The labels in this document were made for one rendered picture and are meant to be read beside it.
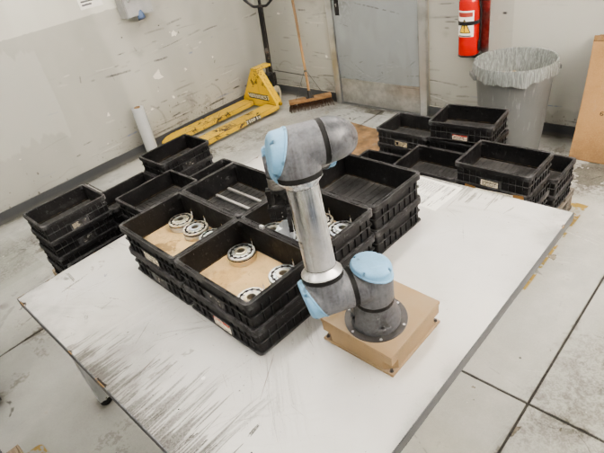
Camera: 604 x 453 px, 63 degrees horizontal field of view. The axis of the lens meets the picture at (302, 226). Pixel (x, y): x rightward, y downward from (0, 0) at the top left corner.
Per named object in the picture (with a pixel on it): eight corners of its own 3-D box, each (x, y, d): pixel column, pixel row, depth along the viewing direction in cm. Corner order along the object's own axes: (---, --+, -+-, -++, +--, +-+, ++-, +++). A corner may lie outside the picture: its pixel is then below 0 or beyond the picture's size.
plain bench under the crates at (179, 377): (553, 338, 230) (574, 212, 192) (335, 686, 142) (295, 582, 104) (302, 236, 331) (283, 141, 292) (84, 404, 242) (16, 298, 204)
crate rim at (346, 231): (374, 214, 176) (374, 208, 174) (317, 259, 160) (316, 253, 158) (296, 186, 201) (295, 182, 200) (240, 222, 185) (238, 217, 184)
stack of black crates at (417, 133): (449, 164, 349) (450, 119, 330) (427, 184, 333) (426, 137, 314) (402, 154, 374) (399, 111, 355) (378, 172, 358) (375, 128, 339)
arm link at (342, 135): (364, 100, 118) (325, 140, 166) (321, 111, 116) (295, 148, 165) (377, 146, 118) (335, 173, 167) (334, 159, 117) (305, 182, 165)
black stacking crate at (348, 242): (376, 235, 181) (373, 209, 175) (322, 280, 165) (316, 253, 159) (299, 207, 206) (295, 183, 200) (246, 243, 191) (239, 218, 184)
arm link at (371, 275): (402, 302, 140) (400, 267, 132) (358, 316, 138) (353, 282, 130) (384, 275, 150) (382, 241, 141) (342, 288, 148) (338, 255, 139)
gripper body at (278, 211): (271, 215, 182) (265, 184, 177) (295, 211, 182) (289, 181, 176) (270, 224, 176) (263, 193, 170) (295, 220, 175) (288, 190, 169)
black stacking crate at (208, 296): (321, 281, 165) (315, 254, 159) (255, 335, 149) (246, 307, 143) (245, 244, 190) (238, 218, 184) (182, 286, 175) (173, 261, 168)
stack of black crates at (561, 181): (572, 191, 299) (577, 157, 286) (552, 216, 282) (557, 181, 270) (506, 177, 324) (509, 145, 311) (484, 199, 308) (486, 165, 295)
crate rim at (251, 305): (317, 259, 160) (316, 253, 158) (248, 313, 144) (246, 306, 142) (240, 222, 185) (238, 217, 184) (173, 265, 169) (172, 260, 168)
